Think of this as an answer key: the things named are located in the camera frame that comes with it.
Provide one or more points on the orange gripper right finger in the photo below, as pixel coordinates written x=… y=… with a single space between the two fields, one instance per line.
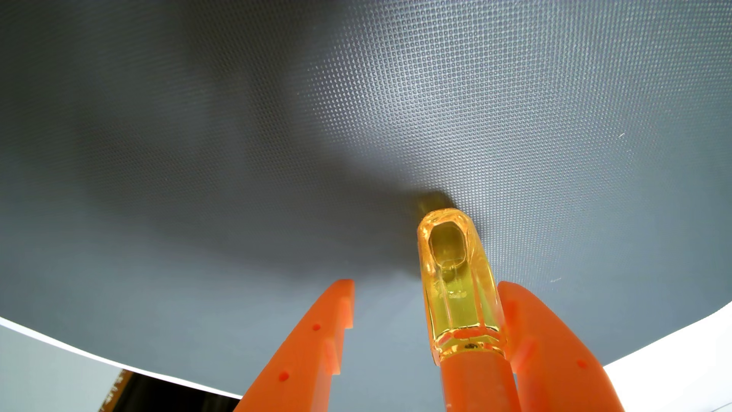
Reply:
x=557 y=355

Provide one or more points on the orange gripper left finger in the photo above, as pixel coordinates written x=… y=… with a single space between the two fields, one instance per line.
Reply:
x=303 y=360

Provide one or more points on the yellow eyedrops bottle orange cap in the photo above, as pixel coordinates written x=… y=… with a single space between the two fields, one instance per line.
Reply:
x=460 y=297

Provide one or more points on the grey textured mat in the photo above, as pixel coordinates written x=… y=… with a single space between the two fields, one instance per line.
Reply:
x=229 y=143

